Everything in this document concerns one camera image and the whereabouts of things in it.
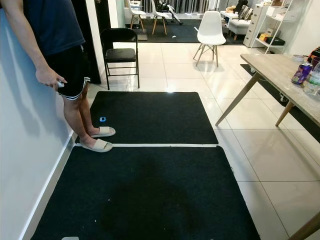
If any person right hand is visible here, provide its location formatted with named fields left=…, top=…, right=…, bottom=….
left=36, top=66, right=65, bottom=90

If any person in dark clothes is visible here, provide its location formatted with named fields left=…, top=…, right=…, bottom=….
left=0, top=0, right=116, bottom=153

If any black folding chair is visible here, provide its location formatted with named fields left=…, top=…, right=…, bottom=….
left=100, top=27, right=140, bottom=91

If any beige slipper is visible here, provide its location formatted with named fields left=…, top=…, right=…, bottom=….
left=80, top=138, right=114, bottom=153
left=90, top=126, right=116, bottom=138

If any wooden-legged white chair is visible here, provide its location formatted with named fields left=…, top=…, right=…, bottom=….
left=126, top=0, right=147, bottom=30
left=150, top=0, right=168, bottom=35

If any dark carpet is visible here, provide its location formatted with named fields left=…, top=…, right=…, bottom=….
left=122, top=17, right=248, bottom=45

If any white shell chair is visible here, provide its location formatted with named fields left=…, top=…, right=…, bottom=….
left=193, top=10, right=227, bottom=68

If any white armchair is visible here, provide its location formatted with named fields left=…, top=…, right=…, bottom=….
left=227, top=17, right=253, bottom=41

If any white shelf rack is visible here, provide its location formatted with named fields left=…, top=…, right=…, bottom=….
left=243, top=1, right=295, bottom=54

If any wooden table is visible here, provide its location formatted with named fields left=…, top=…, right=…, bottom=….
left=215, top=52, right=320, bottom=240

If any purple drink can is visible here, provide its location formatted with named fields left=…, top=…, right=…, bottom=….
left=291, top=62, right=314, bottom=86

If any clear plastic water bottle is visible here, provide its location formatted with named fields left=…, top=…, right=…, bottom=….
left=304, top=60, right=320, bottom=96

